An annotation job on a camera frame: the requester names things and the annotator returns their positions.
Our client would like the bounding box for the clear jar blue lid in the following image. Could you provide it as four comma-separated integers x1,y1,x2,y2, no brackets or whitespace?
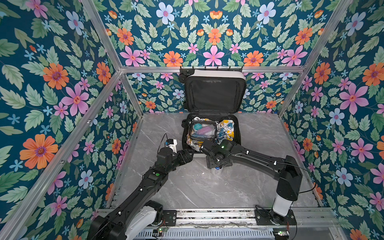
211,167,223,176

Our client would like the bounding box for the white black suitcase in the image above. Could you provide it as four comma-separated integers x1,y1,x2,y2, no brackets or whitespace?
179,69,247,154

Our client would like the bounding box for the aluminium frame cage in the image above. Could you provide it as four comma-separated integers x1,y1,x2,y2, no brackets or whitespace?
0,0,353,240

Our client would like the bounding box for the aluminium mounting rail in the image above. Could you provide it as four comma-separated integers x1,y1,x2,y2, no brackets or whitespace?
92,207,340,230

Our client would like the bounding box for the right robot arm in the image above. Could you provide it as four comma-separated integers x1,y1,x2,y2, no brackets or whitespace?
200,140,303,225

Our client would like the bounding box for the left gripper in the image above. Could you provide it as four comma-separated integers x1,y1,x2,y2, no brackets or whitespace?
165,147,196,175

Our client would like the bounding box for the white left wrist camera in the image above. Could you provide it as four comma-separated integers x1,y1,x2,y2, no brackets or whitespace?
165,139,177,153

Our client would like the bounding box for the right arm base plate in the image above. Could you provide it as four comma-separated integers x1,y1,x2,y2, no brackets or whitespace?
255,208,297,226

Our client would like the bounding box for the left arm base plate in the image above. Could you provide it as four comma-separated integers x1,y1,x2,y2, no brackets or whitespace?
155,210,178,227

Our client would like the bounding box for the white perforated cable tray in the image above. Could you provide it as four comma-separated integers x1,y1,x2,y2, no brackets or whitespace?
135,229,275,240

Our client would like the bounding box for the clear black toiletry bag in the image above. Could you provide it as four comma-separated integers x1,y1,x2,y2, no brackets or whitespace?
189,121,218,141

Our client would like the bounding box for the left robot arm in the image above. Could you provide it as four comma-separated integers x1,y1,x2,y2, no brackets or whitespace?
87,147,193,240

